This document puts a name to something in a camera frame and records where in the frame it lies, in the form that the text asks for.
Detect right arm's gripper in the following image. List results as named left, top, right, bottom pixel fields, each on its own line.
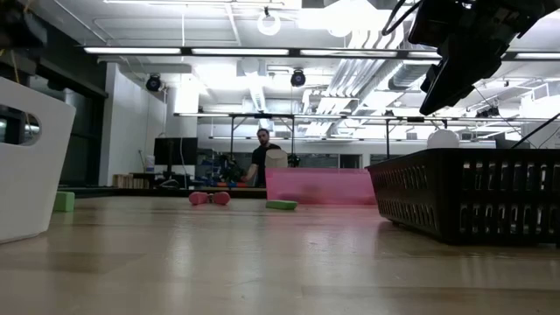
left=409, top=0, right=550, bottom=116

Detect green eraser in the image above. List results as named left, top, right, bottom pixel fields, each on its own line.
left=265, top=199, right=298, bottom=211
left=52, top=191, right=76, bottom=214

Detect pink-handled pliers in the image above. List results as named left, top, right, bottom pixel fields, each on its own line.
left=188, top=191, right=232, bottom=207

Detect white light bulb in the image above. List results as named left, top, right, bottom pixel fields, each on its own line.
left=426, top=128, right=461, bottom=150

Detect black perforated plastic basket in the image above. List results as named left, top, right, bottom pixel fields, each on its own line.
left=365, top=147, right=560, bottom=246

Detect pink translucent plastic bin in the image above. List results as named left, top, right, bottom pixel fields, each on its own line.
left=265, top=167, right=378, bottom=207

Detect round white ceiling lamp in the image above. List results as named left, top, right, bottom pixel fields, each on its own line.
left=256, top=10, right=282, bottom=37

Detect person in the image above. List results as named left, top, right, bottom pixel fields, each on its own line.
left=242, top=128, right=284, bottom=188

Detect black overhead beam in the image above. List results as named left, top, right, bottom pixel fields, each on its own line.
left=78, top=45, right=560, bottom=62

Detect black monitor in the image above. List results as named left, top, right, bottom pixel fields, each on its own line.
left=153, top=136, right=199, bottom=166

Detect wooden crates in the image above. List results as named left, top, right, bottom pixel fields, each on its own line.
left=112, top=173, right=150, bottom=190

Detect white plastic bin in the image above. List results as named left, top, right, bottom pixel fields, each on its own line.
left=0, top=76, right=77, bottom=245

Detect black aluminium table frame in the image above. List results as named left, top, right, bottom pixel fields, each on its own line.
left=55, top=186, right=268, bottom=200

